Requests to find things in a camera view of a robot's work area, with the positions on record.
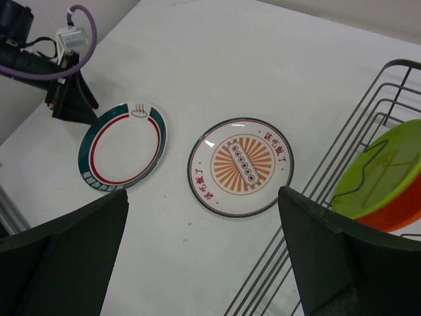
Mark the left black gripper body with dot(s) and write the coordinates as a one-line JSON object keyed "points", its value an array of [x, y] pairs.
{"points": [[57, 93]]}

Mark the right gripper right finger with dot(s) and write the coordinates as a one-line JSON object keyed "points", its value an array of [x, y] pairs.
{"points": [[343, 267]]}

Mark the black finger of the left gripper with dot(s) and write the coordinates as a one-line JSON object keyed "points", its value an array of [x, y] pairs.
{"points": [[81, 103]]}

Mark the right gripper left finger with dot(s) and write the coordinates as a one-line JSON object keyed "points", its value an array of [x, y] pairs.
{"points": [[63, 266]]}

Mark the white plate teal rim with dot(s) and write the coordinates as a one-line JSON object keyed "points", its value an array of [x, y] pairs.
{"points": [[124, 147]]}

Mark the green plate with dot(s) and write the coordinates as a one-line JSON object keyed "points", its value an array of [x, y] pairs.
{"points": [[386, 168]]}

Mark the white plate orange sunburst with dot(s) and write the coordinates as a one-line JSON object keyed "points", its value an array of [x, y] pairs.
{"points": [[237, 166]]}

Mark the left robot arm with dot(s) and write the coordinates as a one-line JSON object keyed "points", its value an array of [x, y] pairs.
{"points": [[51, 64]]}

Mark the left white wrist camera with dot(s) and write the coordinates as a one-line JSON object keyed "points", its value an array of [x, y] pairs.
{"points": [[71, 39]]}

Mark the grey wire dish rack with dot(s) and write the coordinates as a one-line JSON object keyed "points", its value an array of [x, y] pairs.
{"points": [[392, 98]]}

